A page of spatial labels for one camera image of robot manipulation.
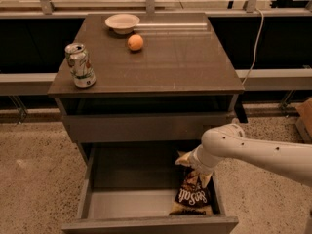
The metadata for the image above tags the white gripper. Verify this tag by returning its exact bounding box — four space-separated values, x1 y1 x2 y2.
188 145 221 175

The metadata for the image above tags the brown chip bag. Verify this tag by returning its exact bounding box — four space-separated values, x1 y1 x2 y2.
170 151 213 215

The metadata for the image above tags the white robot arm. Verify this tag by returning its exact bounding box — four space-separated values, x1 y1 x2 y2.
188 124 312 187

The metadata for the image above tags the open grey middle drawer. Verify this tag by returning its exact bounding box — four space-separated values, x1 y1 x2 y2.
62 140 238 234

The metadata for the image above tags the grey drawer cabinet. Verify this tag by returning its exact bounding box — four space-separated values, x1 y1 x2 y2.
48 13 244 158

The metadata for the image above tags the grey top drawer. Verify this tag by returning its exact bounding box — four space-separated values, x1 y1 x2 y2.
63 112 235 143

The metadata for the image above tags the cardboard box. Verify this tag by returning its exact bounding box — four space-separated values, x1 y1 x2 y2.
295 97 312 144

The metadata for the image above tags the orange fruit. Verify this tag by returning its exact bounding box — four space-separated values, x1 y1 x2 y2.
127 34 143 51

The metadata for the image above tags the white bowl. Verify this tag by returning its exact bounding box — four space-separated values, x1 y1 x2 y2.
105 14 140 35

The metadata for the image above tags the green white soda can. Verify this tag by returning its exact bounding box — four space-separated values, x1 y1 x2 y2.
65 43 96 88

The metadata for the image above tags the metal railing frame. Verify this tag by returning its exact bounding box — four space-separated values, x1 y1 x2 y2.
0 0 312 20

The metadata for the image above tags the white cable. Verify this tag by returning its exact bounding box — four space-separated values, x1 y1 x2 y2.
241 8 265 86

